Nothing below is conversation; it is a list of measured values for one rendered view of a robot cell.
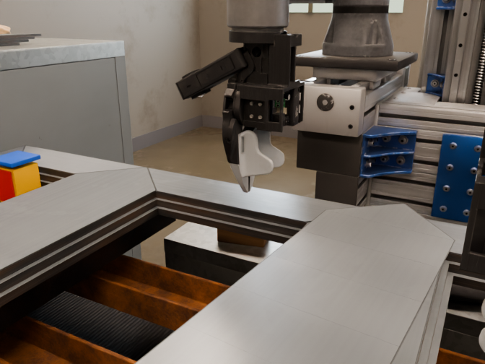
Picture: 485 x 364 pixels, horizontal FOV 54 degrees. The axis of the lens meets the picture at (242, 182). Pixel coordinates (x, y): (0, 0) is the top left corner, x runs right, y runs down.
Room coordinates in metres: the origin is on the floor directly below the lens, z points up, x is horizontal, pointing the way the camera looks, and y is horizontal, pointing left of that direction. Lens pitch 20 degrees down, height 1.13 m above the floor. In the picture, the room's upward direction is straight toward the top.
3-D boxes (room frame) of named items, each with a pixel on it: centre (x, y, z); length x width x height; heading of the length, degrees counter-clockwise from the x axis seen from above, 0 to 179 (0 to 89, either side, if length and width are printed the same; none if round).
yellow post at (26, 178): (0.79, 0.40, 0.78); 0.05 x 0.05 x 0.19; 62
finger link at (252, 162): (0.59, -0.01, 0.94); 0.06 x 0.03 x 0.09; 62
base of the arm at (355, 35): (1.07, -0.25, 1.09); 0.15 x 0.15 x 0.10
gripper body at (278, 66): (0.60, -0.03, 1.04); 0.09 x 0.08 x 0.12; 62
